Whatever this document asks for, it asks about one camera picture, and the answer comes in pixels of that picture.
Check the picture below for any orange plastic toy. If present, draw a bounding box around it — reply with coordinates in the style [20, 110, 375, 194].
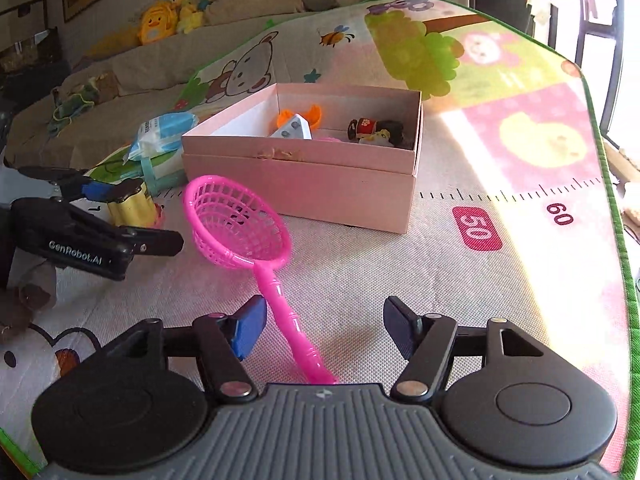
[274, 103, 324, 129]

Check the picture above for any pink cardboard box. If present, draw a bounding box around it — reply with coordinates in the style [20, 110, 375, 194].
[181, 82, 425, 235]

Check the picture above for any yellow-green plastic toy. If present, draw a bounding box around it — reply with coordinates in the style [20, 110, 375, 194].
[106, 180, 165, 228]

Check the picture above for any beige covered sofa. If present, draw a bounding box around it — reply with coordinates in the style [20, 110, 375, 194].
[0, 7, 306, 166]

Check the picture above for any pink plastic net scoop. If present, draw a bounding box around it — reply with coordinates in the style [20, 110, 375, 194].
[182, 175, 339, 386]

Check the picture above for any long yellow plush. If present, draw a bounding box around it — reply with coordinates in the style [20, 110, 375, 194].
[82, 27, 143, 59]

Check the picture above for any brown plush toy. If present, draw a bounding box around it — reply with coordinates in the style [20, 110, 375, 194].
[92, 72, 121, 104]

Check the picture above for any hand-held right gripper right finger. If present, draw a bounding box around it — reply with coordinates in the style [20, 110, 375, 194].
[383, 296, 552, 404]

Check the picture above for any small toy figure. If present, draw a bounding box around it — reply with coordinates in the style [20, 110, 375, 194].
[347, 116, 407, 150]

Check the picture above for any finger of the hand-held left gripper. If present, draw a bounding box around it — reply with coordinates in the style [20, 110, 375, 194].
[5, 162, 146, 203]
[117, 227, 185, 259]

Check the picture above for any blue wet wipes pack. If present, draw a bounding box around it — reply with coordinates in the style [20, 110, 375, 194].
[129, 111, 199, 161]

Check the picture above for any printed play mat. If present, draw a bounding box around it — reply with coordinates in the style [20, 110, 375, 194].
[0, 0, 640, 480]

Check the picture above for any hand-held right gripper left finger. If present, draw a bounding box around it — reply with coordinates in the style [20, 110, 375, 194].
[97, 295, 269, 404]

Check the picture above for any yellow duck plush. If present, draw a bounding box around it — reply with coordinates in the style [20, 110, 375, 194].
[167, 0, 206, 35]

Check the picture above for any yellow chick plush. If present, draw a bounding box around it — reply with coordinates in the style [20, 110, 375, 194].
[138, 1, 179, 45]

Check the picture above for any dark cabinet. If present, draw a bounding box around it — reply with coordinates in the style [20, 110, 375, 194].
[0, 0, 72, 108]

